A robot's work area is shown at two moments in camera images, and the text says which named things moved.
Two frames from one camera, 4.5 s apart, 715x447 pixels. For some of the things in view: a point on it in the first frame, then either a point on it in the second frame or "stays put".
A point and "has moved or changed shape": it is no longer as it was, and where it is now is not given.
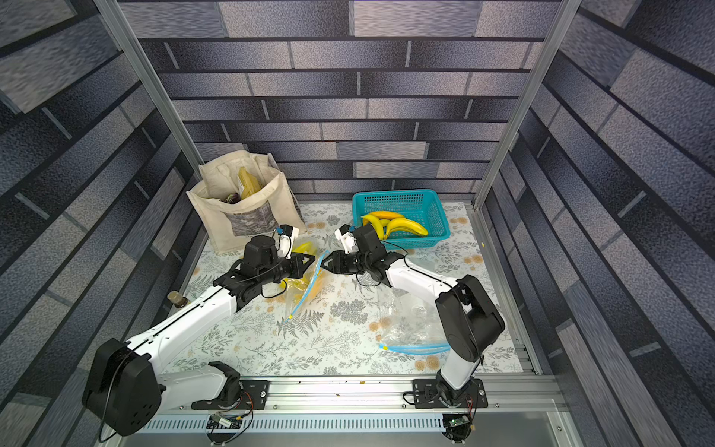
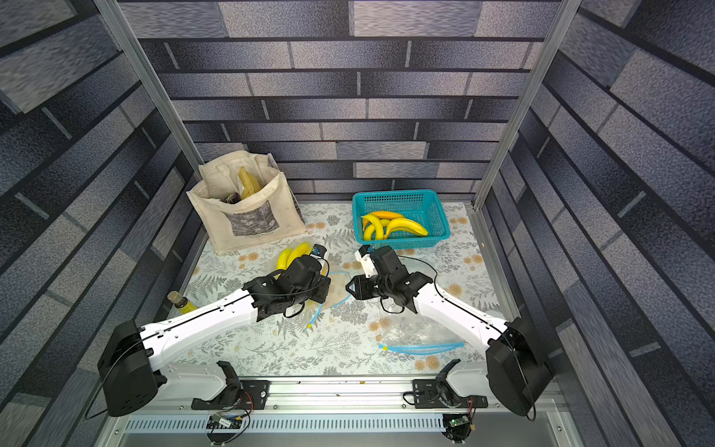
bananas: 390,223 stays put
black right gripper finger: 330,264 → 356,282
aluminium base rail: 358,412 stays put
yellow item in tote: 249,182 stays put
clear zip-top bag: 299,292 has moved or changed shape
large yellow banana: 376,223 stays put
